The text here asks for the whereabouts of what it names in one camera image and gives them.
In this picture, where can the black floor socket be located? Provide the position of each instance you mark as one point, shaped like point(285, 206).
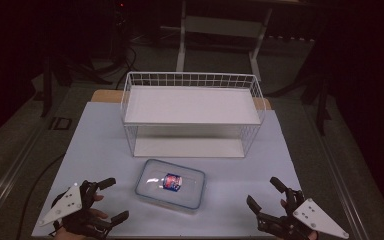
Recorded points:
point(60, 123)

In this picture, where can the person's left hand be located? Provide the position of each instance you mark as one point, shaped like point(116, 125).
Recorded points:
point(99, 213)

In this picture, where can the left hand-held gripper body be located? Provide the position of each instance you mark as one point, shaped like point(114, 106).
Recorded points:
point(67, 204)

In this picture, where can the person's right hand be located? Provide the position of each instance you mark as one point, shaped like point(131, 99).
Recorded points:
point(283, 203)

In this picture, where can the clear plastic container blue-rimmed lid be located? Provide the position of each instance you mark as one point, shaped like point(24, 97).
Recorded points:
point(186, 197)

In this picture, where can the white metal stand frame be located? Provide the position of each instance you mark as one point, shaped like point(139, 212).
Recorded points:
point(181, 50)

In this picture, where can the small can red blue label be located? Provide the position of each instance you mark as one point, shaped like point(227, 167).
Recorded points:
point(172, 182)

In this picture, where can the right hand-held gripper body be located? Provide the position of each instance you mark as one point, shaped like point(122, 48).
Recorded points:
point(316, 216)

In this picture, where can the pale blue table mat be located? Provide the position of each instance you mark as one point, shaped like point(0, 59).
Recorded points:
point(96, 150)

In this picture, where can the black stand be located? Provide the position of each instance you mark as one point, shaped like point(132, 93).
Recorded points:
point(322, 100)
point(46, 86)

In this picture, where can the metal floor rail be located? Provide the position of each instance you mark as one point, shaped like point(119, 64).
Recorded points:
point(340, 180)
point(10, 176)

